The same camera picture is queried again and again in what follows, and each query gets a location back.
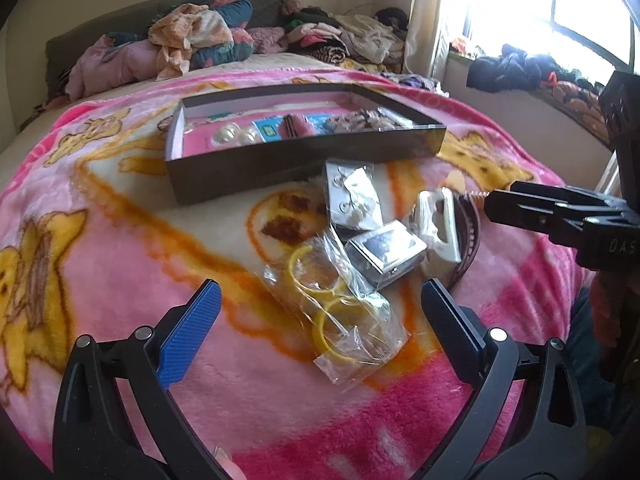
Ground clear plastic jewelry case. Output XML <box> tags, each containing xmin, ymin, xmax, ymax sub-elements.
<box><xmin>345</xmin><ymin>220</ymin><xmax>427</xmax><ymax>290</ymax></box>

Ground clear bag of yellow bangles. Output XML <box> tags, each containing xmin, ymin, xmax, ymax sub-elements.
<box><xmin>262</xmin><ymin>226</ymin><xmax>409</xmax><ymax>391</ymax></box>

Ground pile of beaded jewelry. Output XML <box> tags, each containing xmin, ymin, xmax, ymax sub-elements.
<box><xmin>326</xmin><ymin>110</ymin><xmax>401</xmax><ymax>133</ymax></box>

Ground white hair claw clip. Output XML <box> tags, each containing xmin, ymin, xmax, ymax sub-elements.
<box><xmin>411</xmin><ymin>188</ymin><xmax>461</xmax><ymax>264</ymax></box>

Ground dark clothes on windowsill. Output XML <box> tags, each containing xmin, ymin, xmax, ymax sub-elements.
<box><xmin>466</xmin><ymin>44</ymin><xmax>604</xmax><ymax>96</ymax></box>

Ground pink cartoon fleece blanket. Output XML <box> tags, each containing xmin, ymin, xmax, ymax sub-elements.
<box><xmin>0</xmin><ymin>66</ymin><xmax>597</xmax><ymax>480</ymax></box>

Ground floral laundry bag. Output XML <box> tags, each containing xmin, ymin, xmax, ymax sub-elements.
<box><xmin>380</xmin><ymin>72</ymin><xmax>448</xmax><ymax>96</ymax></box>

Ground silver earring card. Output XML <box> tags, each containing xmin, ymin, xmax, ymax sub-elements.
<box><xmin>324</xmin><ymin>159</ymin><xmax>384</xmax><ymax>232</ymax></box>

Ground cream curtain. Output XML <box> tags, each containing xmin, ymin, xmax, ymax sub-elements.
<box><xmin>404</xmin><ymin>0</ymin><xmax>465</xmax><ymax>81</ymax></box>

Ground pile of mixed clothes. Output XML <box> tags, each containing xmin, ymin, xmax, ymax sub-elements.
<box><xmin>248</xmin><ymin>0</ymin><xmax>409</xmax><ymax>74</ymax></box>

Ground beige bed sheet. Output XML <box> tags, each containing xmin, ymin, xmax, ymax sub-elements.
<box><xmin>1</xmin><ymin>53</ymin><xmax>337</xmax><ymax>196</ymax></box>

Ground dark cardboard tray box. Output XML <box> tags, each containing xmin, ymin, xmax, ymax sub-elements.
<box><xmin>165</xmin><ymin>84</ymin><xmax>446</xmax><ymax>205</ymax></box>

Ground pearl shell ornament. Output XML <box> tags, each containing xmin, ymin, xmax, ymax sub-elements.
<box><xmin>210</xmin><ymin>122</ymin><xmax>264</xmax><ymax>148</ymax></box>

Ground pink bundled bedding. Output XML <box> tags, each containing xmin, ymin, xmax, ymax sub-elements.
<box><xmin>65</xmin><ymin>35</ymin><xmax>160</xmax><ymax>101</ymax></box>

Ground dark green headboard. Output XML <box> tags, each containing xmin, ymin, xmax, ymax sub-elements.
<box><xmin>46</xmin><ymin>0</ymin><xmax>285</xmax><ymax>100</ymax></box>

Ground teal floral pillow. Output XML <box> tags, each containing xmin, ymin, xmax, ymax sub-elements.
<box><xmin>105</xmin><ymin>0</ymin><xmax>254</xmax><ymax>80</ymax></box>

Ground orange white crumpled cloth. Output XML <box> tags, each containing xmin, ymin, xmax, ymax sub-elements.
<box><xmin>149</xmin><ymin>3</ymin><xmax>233</xmax><ymax>80</ymax></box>

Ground window with dark frame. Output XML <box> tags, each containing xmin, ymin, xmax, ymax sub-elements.
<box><xmin>445</xmin><ymin>0</ymin><xmax>639</xmax><ymax>84</ymax></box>

